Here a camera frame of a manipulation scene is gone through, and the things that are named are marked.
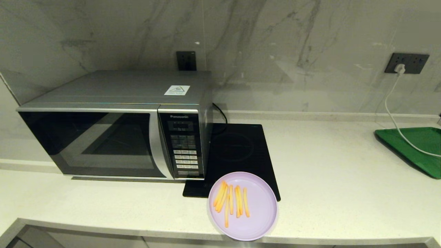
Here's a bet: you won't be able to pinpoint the lilac round plate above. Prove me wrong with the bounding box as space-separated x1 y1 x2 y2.
208 172 279 241

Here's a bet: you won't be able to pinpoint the microwave door with dark glass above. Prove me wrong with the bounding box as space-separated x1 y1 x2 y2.
18 107 175 180

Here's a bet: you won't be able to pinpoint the silver Panasonic microwave body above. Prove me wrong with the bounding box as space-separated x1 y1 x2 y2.
17 71 214 181

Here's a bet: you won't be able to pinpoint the black induction cooktop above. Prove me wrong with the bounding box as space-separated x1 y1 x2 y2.
183 123 281 202

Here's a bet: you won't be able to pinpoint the white triangle warning sticker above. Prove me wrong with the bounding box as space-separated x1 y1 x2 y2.
164 85 191 96

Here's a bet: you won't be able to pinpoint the orange carrot sticks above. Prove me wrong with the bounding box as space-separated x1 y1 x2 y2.
217 184 229 213

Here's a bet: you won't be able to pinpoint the green plastic tray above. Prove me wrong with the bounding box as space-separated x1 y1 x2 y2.
375 127 441 179

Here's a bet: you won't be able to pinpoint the thin black cable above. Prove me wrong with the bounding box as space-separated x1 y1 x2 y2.
212 103 228 125

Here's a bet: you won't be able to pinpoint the small black wall socket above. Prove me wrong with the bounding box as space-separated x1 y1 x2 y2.
176 51 197 72

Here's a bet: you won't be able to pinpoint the white power cable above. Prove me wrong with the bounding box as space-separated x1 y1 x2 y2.
384 72 441 158

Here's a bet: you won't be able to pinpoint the wide black wall socket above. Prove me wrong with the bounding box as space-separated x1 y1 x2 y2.
384 52 430 74

